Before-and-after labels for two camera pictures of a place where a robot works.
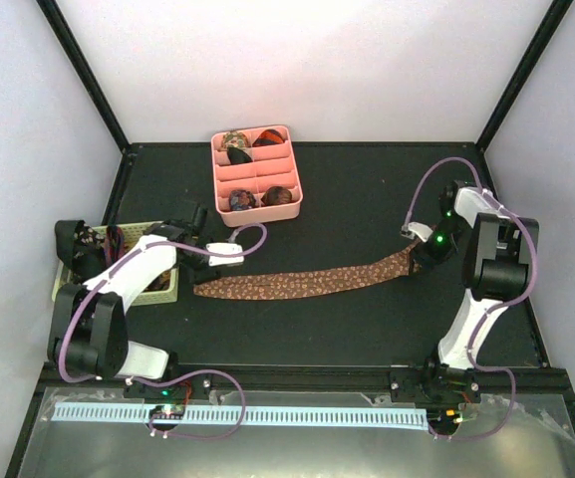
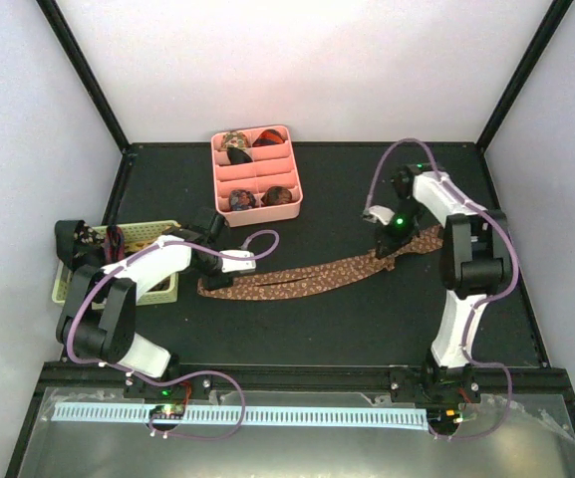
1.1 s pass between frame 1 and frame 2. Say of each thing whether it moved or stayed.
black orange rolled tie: stayed
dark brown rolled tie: stayed
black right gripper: moved
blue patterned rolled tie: stayed
